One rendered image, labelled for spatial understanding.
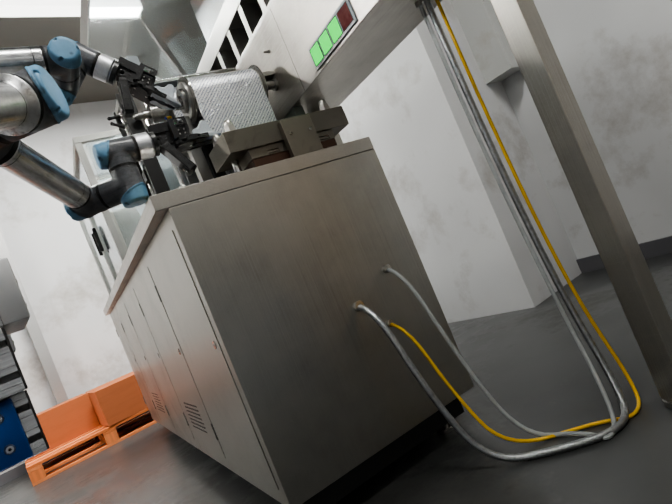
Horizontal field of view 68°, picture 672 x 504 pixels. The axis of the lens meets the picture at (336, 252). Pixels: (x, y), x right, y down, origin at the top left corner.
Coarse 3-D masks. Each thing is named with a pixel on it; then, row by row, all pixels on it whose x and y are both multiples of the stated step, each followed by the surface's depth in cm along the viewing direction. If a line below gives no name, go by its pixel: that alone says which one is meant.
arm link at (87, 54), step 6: (78, 42) 145; (84, 48) 144; (90, 48) 145; (84, 54) 143; (90, 54) 144; (96, 54) 145; (84, 60) 143; (90, 60) 144; (96, 60) 144; (84, 66) 144; (90, 66) 144; (90, 72) 145
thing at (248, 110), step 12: (240, 96) 160; (252, 96) 162; (264, 96) 164; (204, 108) 154; (216, 108) 156; (228, 108) 157; (240, 108) 159; (252, 108) 161; (264, 108) 163; (204, 120) 153; (216, 120) 155; (240, 120) 158; (252, 120) 160; (264, 120) 162
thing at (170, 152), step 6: (162, 144) 143; (168, 144) 144; (162, 150) 145; (168, 150) 143; (174, 150) 144; (168, 156) 146; (174, 156) 144; (180, 156) 145; (174, 162) 147; (180, 162) 145; (186, 162) 145; (192, 162) 146; (180, 168) 148; (186, 168) 146; (192, 168) 146
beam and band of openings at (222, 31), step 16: (240, 0) 176; (256, 0) 180; (272, 0) 160; (224, 16) 190; (240, 16) 180; (256, 16) 180; (224, 32) 194; (240, 32) 193; (208, 48) 211; (224, 48) 204; (240, 48) 191; (208, 64) 216; (224, 64) 204
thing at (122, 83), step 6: (120, 78) 147; (126, 78) 148; (120, 84) 147; (126, 84) 148; (120, 90) 147; (126, 90) 147; (120, 96) 148; (126, 96) 147; (120, 102) 150; (126, 102) 147; (126, 108) 146; (132, 108) 147; (126, 114) 147; (132, 114) 149
